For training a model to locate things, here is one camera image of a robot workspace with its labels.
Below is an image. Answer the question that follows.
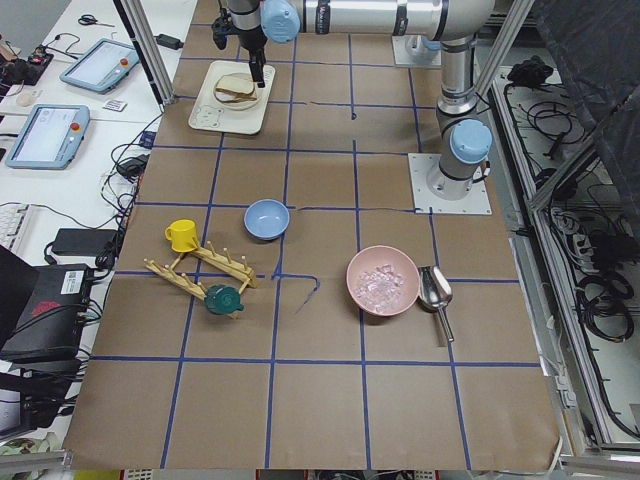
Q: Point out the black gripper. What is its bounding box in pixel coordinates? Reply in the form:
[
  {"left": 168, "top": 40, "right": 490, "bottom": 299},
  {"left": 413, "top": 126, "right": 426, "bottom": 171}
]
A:
[{"left": 211, "top": 14, "right": 265, "bottom": 88}]

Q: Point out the bread slice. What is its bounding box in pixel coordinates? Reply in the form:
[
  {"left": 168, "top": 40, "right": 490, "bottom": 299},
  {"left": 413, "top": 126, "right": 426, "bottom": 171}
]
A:
[{"left": 214, "top": 73, "right": 257, "bottom": 103}]

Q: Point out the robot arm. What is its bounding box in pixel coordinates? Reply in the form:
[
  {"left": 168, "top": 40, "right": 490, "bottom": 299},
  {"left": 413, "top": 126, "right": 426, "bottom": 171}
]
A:
[{"left": 211, "top": 0, "right": 495, "bottom": 136}]

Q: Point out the cream bear serving tray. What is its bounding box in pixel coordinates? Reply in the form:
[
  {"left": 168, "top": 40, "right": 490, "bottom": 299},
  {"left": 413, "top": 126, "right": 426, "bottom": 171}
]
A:
[{"left": 188, "top": 61, "right": 276, "bottom": 135}]

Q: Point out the upper teach pendant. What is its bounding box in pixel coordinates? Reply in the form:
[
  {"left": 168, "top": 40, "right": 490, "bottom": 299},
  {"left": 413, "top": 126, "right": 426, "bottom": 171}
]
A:
[{"left": 59, "top": 38, "right": 139, "bottom": 93}]

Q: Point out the teach pendant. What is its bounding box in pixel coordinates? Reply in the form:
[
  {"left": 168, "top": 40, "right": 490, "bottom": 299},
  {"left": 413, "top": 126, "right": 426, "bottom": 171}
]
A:
[
  {"left": 59, "top": 38, "right": 139, "bottom": 93},
  {"left": 6, "top": 104, "right": 90, "bottom": 170}
]

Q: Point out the blue bowl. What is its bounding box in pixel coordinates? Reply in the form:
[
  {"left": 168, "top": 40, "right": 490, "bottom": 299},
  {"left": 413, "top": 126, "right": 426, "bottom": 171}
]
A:
[{"left": 244, "top": 199, "right": 290, "bottom": 241}]

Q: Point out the yellow cup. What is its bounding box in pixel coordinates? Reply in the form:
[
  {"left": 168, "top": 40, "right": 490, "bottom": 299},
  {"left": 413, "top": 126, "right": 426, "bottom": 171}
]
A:
[{"left": 164, "top": 219, "right": 200, "bottom": 253}]

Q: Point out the lower teach pendant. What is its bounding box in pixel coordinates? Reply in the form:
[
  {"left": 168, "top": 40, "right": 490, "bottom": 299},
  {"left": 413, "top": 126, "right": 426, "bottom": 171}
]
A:
[{"left": 6, "top": 104, "right": 90, "bottom": 170}]

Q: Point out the wooden dish rack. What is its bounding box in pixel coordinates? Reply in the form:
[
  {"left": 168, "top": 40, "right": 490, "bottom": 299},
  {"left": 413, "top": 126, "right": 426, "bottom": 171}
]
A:
[{"left": 143, "top": 241, "right": 259, "bottom": 301}]

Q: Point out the dark green cup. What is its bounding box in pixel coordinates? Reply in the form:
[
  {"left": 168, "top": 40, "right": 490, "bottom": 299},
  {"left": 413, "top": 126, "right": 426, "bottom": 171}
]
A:
[{"left": 204, "top": 284, "right": 244, "bottom": 315}]

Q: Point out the black power adapter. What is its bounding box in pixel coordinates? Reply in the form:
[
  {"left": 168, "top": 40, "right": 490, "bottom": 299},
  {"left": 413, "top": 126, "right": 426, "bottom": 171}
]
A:
[{"left": 51, "top": 228, "right": 116, "bottom": 256}]

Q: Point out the pink bowl with ice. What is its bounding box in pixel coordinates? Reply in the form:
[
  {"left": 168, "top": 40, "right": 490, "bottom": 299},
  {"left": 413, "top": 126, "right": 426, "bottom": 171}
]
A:
[{"left": 346, "top": 245, "right": 421, "bottom": 317}]

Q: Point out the white keyboard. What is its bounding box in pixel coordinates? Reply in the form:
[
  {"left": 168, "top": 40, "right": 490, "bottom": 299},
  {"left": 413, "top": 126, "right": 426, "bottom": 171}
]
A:
[{"left": 0, "top": 202, "right": 34, "bottom": 253}]

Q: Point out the metal scoop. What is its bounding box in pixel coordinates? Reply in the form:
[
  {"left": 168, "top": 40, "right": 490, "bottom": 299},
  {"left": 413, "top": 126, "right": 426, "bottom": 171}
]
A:
[{"left": 418, "top": 265, "right": 454, "bottom": 343}]

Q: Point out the black computer box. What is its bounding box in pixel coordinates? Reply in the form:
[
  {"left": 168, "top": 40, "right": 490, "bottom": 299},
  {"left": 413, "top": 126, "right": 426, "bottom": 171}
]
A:
[{"left": 1, "top": 263, "right": 94, "bottom": 364}]

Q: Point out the aluminium frame post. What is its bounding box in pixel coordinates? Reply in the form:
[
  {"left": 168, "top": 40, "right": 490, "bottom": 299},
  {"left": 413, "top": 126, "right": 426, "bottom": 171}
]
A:
[{"left": 113, "top": 0, "right": 175, "bottom": 106}]

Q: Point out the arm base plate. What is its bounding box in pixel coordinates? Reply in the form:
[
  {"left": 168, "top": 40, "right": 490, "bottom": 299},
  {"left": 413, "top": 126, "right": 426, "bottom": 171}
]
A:
[
  {"left": 392, "top": 35, "right": 441, "bottom": 69},
  {"left": 408, "top": 153, "right": 492, "bottom": 215}
]

